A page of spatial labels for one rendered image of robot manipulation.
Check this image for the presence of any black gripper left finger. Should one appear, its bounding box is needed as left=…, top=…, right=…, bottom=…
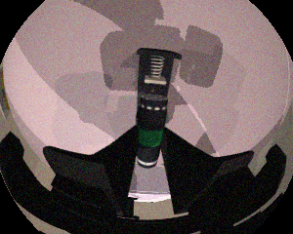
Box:
left=42, top=125, right=140, bottom=215

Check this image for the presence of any black cylindrical battery with green band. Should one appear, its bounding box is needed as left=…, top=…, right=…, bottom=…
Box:
left=138, top=95, right=169, bottom=169

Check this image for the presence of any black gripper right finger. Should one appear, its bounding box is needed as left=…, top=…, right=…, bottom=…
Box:
left=161, top=128, right=255, bottom=215

